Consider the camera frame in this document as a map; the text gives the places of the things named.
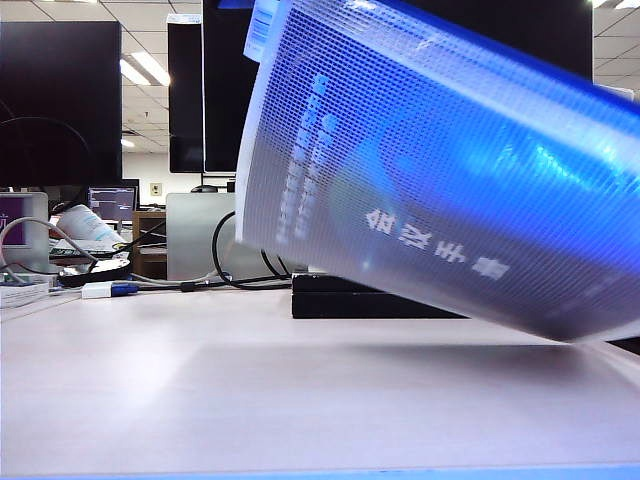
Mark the transparent file bag blue zipper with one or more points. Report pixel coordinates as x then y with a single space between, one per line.
440 170

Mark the thin black book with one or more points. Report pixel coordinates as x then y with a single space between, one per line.
320 284

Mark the wooden shelf unit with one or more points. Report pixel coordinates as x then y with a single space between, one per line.
150 245

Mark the large black AOC monitor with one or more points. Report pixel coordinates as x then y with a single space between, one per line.
222 100

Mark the narrow black upright monitor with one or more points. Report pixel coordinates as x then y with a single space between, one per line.
185 90

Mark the blue VGA connector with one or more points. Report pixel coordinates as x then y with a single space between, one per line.
124 289

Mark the small lit background monitor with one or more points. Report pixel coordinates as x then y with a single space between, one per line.
112 204

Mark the black round monitor base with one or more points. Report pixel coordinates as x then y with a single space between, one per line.
100 272

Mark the white adapter box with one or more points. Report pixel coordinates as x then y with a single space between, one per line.
96 290

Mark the white plastic bottle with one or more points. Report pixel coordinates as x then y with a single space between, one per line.
87 222

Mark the ceiling light panel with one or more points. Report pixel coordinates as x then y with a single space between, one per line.
145 69

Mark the white box with purple panel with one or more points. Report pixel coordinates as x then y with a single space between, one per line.
25 230

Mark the stack of white booklets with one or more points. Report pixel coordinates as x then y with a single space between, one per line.
22 294

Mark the black monitor with thin bezel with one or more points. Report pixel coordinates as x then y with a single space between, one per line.
60 80

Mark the wall power outlet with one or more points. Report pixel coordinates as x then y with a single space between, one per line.
156 189

